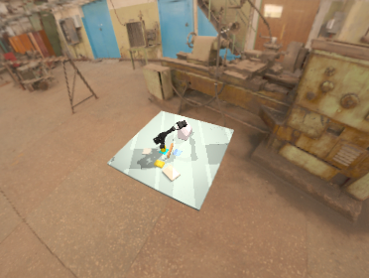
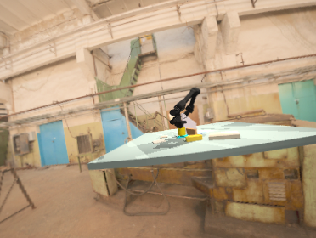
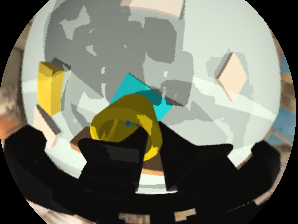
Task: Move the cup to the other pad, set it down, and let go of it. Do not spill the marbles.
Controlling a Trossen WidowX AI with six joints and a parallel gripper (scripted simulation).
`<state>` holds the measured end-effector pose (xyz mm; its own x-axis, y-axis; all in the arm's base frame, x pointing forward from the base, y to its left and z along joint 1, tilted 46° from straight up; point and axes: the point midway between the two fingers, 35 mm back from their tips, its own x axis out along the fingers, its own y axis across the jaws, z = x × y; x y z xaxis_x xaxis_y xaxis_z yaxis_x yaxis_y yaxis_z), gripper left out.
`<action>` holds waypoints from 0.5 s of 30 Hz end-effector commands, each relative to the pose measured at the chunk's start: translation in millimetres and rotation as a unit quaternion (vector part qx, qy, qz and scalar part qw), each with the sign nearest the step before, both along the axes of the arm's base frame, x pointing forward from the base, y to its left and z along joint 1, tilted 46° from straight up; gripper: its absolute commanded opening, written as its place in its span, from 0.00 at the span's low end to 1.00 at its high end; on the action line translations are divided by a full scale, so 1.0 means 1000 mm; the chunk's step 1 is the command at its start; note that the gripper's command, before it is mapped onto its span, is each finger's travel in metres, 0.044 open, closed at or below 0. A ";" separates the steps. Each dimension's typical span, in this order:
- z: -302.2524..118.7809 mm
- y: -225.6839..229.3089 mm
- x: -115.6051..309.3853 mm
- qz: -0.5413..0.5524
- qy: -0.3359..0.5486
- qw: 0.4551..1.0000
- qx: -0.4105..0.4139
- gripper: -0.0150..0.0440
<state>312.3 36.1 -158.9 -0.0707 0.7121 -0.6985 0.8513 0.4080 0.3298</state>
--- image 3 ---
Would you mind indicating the orange wooden plank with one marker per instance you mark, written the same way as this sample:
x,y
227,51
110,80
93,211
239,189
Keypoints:
x,y
152,166

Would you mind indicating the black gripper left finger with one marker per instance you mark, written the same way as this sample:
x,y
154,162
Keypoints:
x,y
129,153

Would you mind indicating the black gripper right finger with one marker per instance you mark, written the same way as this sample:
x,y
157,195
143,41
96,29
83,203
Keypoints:
x,y
179,157

